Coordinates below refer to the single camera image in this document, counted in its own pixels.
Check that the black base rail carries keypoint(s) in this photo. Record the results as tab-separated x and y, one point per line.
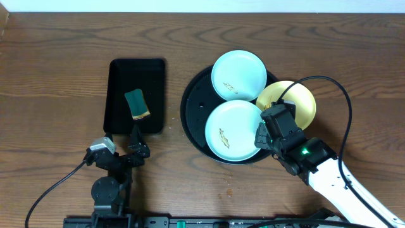
155	220

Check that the light blue plate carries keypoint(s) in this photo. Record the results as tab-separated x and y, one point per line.
230	130
238	75

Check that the black rectangular tray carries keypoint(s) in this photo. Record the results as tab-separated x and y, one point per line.
127	75

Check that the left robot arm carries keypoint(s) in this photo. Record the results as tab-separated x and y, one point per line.
111	194

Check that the yellow plate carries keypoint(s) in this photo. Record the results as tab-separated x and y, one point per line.
302	97

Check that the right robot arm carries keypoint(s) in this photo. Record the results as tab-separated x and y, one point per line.
319	167

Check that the green yellow sponge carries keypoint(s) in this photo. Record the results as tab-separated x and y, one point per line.
137	104

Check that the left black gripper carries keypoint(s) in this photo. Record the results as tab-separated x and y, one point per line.
123	159

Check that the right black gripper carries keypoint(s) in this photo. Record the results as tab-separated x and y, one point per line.
260	140

